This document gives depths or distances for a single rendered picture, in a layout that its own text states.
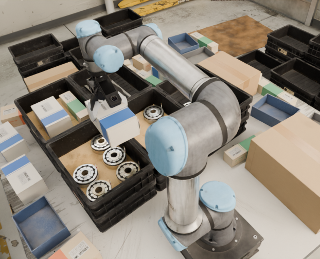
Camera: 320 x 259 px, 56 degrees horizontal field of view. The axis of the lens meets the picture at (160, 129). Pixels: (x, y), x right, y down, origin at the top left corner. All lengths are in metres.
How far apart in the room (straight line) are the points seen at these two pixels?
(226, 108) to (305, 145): 0.77
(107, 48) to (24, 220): 0.89
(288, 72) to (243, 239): 1.79
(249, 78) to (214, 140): 1.13
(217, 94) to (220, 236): 0.59
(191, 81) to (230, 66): 1.09
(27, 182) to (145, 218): 0.55
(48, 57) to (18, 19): 1.72
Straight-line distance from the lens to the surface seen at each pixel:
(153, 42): 0.87
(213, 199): 0.98
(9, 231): 2.37
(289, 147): 1.35
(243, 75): 1.76
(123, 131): 1.09
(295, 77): 2.67
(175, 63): 0.79
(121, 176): 1.26
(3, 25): 4.44
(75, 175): 1.32
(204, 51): 2.23
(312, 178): 1.28
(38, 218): 1.45
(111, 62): 0.87
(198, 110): 0.63
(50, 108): 1.57
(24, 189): 1.45
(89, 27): 0.95
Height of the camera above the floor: 1.87
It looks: 46 degrees down
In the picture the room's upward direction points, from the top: 5 degrees counter-clockwise
